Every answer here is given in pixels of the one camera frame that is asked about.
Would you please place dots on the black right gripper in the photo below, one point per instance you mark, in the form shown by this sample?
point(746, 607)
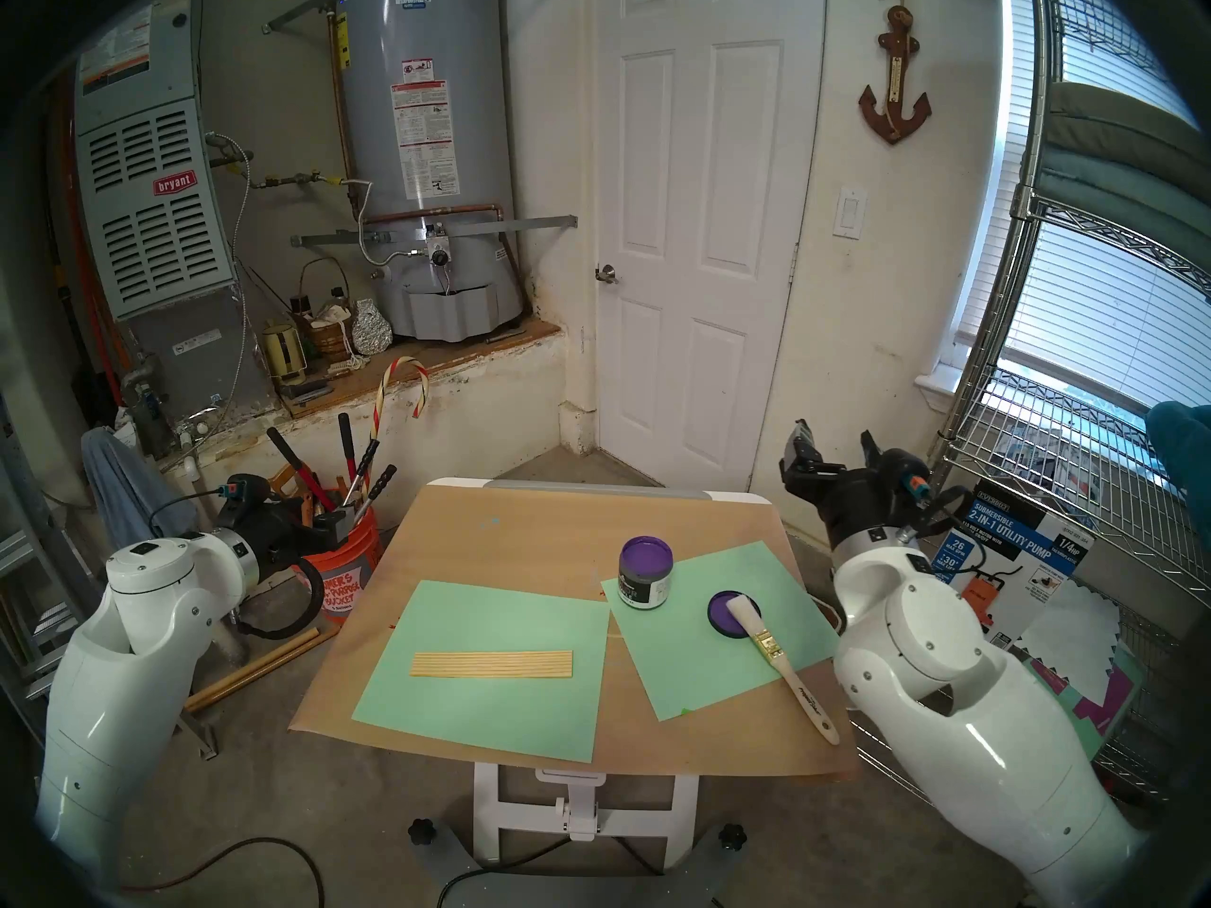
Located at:
point(861, 504)

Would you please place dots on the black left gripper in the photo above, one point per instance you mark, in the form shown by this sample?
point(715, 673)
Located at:
point(289, 535)

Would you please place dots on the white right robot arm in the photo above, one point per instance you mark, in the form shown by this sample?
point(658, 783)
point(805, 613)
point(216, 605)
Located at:
point(965, 726)

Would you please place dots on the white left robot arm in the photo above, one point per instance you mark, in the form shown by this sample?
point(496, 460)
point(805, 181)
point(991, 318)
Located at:
point(123, 689)

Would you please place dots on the purple paint jar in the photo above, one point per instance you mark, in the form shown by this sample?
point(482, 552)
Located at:
point(645, 584)

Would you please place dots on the orange plastic bucket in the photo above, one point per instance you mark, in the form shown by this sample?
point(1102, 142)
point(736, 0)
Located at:
point(345, 584)

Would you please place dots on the red black bolt cutter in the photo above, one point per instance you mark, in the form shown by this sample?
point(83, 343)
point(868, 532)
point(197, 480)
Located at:
point(303, 476)

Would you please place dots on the black grip silver tool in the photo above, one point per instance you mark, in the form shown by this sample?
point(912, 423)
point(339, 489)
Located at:
point(367, 457)

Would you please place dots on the striped candy cane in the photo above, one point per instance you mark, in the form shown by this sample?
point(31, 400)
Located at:
point(381, 400)

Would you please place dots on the wooden floor sticks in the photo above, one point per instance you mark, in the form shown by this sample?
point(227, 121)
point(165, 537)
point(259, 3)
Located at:
point(255, 670)

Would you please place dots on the purple jar lid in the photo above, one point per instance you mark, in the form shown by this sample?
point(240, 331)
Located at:
point(716, 618)

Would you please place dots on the foil wrapped object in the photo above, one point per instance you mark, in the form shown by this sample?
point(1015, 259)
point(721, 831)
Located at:
point(371, 331)

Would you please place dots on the light wood slat piece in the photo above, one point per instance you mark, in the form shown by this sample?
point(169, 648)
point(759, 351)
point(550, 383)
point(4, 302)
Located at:
point(492, 665)

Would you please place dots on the blue cloth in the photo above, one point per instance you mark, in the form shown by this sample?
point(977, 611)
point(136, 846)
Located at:
point(128, 499)

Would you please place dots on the brown wooden ledge board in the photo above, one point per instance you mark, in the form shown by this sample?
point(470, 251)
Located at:
point(454, 353)

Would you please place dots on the white panel door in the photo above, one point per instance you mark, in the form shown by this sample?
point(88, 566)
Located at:
point(700, 253)

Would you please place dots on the small green paper sheet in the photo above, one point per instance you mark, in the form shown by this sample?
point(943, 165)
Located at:
point(691, 660)

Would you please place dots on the large green paper sheet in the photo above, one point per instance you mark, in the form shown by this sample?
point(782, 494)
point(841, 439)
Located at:
point(473, 717)

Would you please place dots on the utility pump box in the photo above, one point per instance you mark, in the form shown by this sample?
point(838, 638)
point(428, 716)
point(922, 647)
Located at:
point(1041, 556)

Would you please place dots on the grey water heater tank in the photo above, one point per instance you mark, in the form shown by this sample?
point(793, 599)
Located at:
point(426, 253)

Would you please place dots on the aluminium ladder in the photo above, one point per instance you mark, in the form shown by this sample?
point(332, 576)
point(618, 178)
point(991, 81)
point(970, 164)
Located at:
point(28, 575)

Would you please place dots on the white scalloped paper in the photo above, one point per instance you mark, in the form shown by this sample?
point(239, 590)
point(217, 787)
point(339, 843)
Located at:
point(1069, 632)

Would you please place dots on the grey bryant furnace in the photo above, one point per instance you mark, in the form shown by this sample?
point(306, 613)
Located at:
point(151, 235)

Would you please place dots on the white window blinds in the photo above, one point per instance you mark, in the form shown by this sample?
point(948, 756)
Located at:
point(1116, 301)

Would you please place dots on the yellow gas pipe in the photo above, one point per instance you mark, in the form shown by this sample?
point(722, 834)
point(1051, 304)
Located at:
point(303, 178)

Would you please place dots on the orange vertical pipe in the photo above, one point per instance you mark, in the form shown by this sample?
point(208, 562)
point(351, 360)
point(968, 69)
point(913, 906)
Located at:
point(85, 272)

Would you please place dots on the teal cloth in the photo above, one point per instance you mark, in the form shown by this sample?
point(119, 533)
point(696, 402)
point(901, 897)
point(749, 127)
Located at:
point(1183, 443)

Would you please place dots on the magenta craft paper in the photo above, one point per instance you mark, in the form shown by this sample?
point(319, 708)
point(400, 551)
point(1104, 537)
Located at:
point(1116, 698)

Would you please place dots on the green craft paper scrap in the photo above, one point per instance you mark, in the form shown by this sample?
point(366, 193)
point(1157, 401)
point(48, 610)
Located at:
point(1088, 738)

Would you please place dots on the grey green cushion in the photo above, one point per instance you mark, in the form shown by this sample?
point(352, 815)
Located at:
point(1116, 197)
point(1116, 121)

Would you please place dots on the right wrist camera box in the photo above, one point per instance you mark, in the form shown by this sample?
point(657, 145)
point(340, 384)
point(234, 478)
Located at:
point(894, 471)

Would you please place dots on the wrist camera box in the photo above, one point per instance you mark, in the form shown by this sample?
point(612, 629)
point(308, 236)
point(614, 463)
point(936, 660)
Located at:
point(248, 501)
point(894, 471)

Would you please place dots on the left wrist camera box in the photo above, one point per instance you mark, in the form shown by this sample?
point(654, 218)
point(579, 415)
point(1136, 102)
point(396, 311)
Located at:
point(248, 501)

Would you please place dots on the white light switch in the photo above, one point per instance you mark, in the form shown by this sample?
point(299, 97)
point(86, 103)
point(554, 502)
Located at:
point(851, 214)

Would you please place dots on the white grey table frame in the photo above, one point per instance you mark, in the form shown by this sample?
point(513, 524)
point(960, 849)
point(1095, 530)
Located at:
point(572, 802)

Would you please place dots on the brown anchor wall decoration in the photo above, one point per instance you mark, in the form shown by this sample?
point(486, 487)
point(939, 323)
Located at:
point(894, 83)

